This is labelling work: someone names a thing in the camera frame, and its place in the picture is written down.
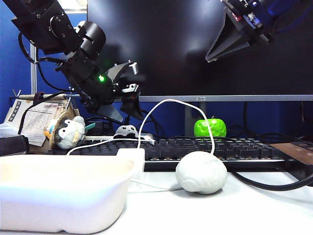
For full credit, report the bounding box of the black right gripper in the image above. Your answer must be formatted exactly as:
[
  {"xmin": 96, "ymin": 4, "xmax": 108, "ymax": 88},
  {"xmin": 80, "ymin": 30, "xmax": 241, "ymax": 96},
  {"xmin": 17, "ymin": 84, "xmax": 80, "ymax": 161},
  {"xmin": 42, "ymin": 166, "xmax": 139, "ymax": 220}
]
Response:
[{"xmin": 205, "ymin": 0, "xmax": 280, "ymax": 63}]

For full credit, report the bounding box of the black tissue box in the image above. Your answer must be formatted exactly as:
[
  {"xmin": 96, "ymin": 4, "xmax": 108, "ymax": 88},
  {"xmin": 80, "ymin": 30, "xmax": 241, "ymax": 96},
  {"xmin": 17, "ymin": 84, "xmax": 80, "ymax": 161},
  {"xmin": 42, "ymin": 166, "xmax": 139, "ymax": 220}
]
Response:
[{"xmin": 0, "ymin": 135, "xmax": 31, "ymax": 157}]

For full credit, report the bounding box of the white plastic bin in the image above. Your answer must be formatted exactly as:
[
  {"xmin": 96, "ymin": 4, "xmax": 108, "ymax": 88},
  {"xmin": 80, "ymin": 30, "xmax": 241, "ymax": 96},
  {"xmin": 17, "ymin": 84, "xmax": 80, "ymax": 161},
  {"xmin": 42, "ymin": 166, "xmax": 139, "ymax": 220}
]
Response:
[{"xmin": 0, "ymin": 154, "xmax": 136, "ymax": 235}]

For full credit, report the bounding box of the aluminium partition post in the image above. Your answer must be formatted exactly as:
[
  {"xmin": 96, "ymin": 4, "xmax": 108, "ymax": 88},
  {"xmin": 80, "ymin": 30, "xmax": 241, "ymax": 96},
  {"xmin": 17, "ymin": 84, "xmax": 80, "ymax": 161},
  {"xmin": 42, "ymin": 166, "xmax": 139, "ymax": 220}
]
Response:
[{"xmin": 29, "ymin": 41, "xmax": 38, "ymax": 95}]

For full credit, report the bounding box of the wooden desk calendar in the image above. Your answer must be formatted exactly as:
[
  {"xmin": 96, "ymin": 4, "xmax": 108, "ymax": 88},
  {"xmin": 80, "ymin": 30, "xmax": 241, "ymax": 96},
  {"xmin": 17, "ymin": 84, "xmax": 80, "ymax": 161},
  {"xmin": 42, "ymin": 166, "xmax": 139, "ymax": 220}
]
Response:
[{"xmin": 4, "ymin": 94, "xmax": 82, "ymax": 155}]

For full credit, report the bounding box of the black mechanical keyboard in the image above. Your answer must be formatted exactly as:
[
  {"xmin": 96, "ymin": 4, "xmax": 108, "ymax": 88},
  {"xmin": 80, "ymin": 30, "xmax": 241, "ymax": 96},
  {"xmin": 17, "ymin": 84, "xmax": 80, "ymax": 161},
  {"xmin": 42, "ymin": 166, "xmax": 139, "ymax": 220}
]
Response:
[{"xmin": 48, "ymin": 138, "xmax": 294, "ymax": 172}]

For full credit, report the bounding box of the black plug cable loop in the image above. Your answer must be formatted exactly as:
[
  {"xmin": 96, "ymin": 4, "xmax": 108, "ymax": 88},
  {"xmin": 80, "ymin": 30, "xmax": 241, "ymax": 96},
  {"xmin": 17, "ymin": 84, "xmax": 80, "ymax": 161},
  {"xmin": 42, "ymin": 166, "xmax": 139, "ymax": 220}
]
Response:
[{"xmin": 124, "ymin": 110, "xmax": 163, "ymax": 141}]

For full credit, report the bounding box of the white brain squeeze toy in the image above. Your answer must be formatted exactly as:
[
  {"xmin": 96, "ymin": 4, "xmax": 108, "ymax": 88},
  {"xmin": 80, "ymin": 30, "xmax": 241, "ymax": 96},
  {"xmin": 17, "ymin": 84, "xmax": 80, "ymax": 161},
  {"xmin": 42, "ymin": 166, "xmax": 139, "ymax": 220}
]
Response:
[{"xmin": 175, "ymin": 151, "xmax": 228, "ymax": 195}]

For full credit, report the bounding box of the white charger block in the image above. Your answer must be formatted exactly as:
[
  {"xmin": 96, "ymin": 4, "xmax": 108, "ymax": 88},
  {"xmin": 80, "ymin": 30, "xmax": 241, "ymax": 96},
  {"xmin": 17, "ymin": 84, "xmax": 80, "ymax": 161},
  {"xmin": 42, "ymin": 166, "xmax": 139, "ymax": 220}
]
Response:
[{"xmin": 116, "ymin": 148, "xmax": 146, "ymax": 173}]

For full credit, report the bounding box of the black cable with label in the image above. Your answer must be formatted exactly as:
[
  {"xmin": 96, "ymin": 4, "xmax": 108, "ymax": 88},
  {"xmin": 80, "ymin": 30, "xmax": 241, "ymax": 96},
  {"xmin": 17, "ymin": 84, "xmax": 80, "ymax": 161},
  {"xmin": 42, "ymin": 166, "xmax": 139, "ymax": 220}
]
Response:
[{"xmin": 19, "ymin": 91, "xmax": 81, "ymax": 136}]

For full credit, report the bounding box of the green apple toy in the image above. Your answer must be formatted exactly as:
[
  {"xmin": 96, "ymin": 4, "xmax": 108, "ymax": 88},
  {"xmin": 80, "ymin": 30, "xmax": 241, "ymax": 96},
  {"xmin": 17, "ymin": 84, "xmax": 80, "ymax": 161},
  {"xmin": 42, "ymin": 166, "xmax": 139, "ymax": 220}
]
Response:
[{"xmin": 194, "ymin": 117, "xmax": 227, "ymax": 139}]

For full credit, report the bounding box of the grey white penguin plush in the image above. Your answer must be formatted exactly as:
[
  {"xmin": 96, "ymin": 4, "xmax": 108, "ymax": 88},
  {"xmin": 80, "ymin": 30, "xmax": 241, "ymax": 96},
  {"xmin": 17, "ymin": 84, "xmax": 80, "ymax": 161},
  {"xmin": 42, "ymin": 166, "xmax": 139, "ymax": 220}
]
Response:
[{"xmin": 54, "ymin": 116, "xmax": 87, "ymax": 150}]

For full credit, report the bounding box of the black computer monitor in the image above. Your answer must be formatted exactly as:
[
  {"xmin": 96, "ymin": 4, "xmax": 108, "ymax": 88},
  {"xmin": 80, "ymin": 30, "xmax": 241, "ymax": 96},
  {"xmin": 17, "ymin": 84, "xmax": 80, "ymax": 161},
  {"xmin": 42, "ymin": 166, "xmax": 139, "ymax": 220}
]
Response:
[{"xmin": 87, "ymin": 0, "xmax": 313, "ymax": 103}]

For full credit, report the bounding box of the thick black cable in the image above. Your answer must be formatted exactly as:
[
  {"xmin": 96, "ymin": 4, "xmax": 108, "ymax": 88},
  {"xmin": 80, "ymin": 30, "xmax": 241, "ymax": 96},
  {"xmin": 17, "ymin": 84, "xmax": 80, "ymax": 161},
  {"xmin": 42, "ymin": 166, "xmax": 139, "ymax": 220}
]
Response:
[{"xmin": 229, "ymin": 168, "xmax": 313, "ymax": 192}]

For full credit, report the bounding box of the white tissue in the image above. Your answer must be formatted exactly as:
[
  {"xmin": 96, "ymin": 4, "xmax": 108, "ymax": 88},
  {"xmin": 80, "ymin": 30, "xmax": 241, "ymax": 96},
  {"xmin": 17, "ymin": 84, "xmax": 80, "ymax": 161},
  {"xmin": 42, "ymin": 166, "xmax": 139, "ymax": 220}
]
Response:
[{"xmin": 0, "ymin": 123, "xmax": 20, "ymax": 139}]

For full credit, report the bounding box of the blue office partition panel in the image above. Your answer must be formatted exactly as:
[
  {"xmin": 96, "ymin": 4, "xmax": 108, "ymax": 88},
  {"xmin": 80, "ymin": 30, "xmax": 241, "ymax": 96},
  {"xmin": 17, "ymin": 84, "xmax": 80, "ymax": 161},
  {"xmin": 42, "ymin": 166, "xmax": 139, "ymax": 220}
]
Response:
[
  {"xmin": 36, "ymin": 13, "xmax": 89, "ymax": 123},
  {"xmin": 0, "ymin": 2, "xmax": 31, "ymax": 124}
]

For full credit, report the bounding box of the black white octopus plush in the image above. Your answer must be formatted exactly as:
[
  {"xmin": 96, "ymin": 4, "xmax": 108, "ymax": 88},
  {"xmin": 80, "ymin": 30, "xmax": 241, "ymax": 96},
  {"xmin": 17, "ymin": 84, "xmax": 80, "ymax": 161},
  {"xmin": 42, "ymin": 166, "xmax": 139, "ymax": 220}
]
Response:
[{"xmin": 113, "ymin": 124, "xmax": 139, "ymax": 140}]

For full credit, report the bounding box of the white power strip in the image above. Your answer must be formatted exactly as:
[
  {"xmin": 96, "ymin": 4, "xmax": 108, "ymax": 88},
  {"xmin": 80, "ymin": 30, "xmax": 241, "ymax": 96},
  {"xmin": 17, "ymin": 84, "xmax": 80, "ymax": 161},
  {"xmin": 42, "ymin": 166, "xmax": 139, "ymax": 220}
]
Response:
[{"xmin": 84, "ymin": 133, "xmax": 157, "ymax": 146}]

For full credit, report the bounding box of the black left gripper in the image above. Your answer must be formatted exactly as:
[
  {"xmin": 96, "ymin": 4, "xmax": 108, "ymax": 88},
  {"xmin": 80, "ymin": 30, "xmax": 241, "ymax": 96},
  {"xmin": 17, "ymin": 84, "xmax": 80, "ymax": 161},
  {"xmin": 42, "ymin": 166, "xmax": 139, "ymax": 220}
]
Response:
[{"xmin": 55, "ymin": 50, "xmax": 144, "ymax": 123}]

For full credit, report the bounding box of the black power adapter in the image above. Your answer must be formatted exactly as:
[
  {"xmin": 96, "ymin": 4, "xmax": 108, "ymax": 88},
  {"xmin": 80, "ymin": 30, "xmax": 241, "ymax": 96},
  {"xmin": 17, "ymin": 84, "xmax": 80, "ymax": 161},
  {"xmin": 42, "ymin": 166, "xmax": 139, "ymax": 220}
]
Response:
[{"xmin": 86, "ymin": 118, "xmax": 114, "ymax": 137}]

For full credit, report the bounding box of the grey monitor stand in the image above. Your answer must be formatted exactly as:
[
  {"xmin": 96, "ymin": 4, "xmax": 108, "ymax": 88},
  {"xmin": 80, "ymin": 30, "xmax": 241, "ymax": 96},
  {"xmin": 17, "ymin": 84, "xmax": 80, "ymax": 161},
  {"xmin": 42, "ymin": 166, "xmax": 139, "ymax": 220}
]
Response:
[{"xmin": 184, "ymin": 102, "xmax": 206, "ymax": 138}]

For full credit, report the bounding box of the black desk device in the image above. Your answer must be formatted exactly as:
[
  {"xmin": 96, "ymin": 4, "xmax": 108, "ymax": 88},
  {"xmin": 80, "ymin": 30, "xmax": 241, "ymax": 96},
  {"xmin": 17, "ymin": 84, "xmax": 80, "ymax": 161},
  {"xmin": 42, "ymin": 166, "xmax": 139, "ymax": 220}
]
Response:
[{"xmin": 284, "ymin": 146, "xmax": 313, "ymax": 181}]

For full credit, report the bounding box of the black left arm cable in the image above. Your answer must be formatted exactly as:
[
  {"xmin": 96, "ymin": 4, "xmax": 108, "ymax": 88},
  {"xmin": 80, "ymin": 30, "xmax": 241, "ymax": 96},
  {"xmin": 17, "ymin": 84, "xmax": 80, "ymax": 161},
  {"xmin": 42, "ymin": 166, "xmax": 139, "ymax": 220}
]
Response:
[{"xmin": 18, "ymin": 32, "xmax": 82, "ymax": 94}]

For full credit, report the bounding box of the brown card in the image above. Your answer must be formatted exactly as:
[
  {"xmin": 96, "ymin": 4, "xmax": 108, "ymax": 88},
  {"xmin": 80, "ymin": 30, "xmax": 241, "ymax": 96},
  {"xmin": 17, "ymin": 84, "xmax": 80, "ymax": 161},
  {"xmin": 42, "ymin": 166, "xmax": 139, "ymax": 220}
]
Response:
[{"xmin": 268, "ymin": 142, "xmax": 313, "ymax": 166}]

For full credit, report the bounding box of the thin black monitor cable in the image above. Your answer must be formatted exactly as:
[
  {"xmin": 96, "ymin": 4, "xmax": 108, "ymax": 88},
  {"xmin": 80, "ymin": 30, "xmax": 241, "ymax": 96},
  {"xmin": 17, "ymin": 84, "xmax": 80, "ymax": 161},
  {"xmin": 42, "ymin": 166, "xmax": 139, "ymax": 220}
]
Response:
[{"xmin": 243, "ymin": 102, "xmax": 248, "ymax": 134}]

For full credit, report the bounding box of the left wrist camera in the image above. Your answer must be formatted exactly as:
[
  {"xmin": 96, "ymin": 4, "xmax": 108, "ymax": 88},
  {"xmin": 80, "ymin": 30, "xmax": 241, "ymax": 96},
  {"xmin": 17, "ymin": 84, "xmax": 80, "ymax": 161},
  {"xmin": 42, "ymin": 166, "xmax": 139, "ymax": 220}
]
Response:
[{"xmin": 106, "ymin": 61, "xmax": 139, "ymax": 83}]

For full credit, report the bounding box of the thin white cable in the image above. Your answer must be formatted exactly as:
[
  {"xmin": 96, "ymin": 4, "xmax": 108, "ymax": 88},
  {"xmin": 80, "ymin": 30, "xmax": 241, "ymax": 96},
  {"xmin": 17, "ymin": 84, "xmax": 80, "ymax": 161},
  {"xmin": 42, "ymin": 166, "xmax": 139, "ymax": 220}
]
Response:
[{"xmin": 67, "ymin": 98, "xmax": 216, "ymax": 157}]

